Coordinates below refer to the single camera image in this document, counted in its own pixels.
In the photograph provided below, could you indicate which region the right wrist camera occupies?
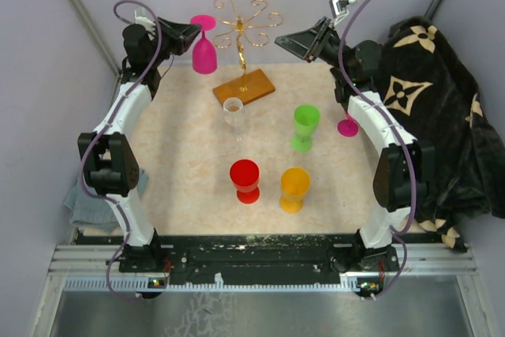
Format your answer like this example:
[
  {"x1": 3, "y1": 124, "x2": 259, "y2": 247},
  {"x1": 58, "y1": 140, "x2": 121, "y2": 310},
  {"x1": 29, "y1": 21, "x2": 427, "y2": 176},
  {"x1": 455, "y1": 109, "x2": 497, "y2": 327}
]
[{"x1": 329, "y1": 0, "x2": 358, "y2": 21}]

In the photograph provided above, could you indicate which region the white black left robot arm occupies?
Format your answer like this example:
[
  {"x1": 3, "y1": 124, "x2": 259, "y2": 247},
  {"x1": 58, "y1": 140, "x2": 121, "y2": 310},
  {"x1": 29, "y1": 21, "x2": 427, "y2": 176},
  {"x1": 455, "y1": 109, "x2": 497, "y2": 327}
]
[{"x1": 77, "y1": 17, "x2": 201, "y2": 271}]

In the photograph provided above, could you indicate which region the red plastic wine glass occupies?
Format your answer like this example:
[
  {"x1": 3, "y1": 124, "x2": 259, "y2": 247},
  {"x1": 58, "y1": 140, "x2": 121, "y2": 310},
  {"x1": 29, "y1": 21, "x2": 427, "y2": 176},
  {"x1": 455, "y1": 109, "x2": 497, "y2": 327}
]
[{"x1": 230, "y1": 159, "x2": 260, "y2": 204}]

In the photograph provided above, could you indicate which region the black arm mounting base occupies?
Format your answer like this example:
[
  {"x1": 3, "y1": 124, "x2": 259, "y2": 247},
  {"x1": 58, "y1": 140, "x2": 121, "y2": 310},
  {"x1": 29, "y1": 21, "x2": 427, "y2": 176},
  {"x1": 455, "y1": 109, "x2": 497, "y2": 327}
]
[{"x1": 76, "y1": 234, "x2": 401, "y2": 298}]

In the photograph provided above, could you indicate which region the orange plastic wine glass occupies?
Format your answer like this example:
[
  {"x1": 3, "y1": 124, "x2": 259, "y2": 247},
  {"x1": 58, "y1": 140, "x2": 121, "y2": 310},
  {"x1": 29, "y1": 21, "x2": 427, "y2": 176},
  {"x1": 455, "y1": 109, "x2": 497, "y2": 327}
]
[{"x1": 279, "y1": 167, "x2": 310, "y2": 214}]

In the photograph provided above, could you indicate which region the grey blue cloth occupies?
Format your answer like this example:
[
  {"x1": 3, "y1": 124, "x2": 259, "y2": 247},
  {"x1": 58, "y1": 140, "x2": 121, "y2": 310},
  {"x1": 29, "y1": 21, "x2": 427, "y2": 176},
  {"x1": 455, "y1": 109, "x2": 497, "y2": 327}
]
[{"x1": 62, "y1": 167, "x2": 150, "y2": 233}]

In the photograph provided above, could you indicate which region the clear wine glass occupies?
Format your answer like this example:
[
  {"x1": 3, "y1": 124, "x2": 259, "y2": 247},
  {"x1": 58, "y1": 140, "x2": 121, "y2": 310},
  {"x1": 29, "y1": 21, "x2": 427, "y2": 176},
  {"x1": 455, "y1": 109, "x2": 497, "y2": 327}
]
[{"x1": 223, "y1": 97, "x2": 245, "y2": 141}]

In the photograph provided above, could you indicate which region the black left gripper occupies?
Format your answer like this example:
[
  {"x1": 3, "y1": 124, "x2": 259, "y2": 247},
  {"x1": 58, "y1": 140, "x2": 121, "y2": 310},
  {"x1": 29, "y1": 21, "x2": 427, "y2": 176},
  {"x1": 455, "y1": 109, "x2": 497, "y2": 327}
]
[{"x1": 148, "y1": 17, "x2": 201, "y2": 68}]

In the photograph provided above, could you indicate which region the black floral blanket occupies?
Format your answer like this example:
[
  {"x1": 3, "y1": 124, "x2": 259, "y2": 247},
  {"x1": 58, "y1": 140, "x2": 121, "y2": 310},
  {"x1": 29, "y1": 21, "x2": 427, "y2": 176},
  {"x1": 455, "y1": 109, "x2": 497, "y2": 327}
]
[{"x1": 374, "y1": 17, "x2": 504, "y2": 253}]

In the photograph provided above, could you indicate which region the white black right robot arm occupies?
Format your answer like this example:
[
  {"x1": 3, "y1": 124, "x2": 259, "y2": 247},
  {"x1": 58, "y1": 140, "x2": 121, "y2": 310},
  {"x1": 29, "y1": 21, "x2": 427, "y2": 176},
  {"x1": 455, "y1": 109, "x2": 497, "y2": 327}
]
[{"x1": 275, "y1": 17, "x2": 435, "y2": 271}]

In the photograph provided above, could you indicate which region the aluminium frame rail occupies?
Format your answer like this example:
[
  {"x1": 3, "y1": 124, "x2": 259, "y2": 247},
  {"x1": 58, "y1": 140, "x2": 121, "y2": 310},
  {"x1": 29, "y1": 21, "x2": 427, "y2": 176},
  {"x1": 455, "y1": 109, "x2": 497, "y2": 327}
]
[{"x1": 30, "y1": 235, "x2": 490, "y2": 336}]

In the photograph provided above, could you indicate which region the gold wire wine glass rack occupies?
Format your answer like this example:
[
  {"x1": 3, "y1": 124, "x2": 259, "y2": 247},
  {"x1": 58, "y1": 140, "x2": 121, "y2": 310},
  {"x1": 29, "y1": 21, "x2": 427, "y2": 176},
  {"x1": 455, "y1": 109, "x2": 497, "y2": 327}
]
[{"x1": 212, "y1": 0, "x2": 284, "y2": 105}]

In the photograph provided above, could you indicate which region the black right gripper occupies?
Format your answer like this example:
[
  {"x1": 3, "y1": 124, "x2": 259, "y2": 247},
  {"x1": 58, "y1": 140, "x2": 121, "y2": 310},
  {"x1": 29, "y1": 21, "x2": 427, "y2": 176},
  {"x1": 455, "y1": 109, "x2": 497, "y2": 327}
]
[{"x1": 274, "y1": 17, "x2": 352, "y2": 77}]

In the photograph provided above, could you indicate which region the green plastic wine glass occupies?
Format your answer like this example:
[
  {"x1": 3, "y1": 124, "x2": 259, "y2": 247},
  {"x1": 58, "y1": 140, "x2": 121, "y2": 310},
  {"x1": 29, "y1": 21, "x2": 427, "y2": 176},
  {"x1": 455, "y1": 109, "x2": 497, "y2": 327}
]
[{"x1": 291, "y1": 104, "x2": 320, "y2": 152}]

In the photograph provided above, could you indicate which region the magenta plastic wine glass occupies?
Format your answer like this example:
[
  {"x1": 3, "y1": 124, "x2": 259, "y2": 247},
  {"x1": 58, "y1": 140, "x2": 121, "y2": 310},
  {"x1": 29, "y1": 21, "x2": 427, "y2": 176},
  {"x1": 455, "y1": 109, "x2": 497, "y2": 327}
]
[{"x1": 190, "y1": 14, "x2": 218, "y2": 75}]

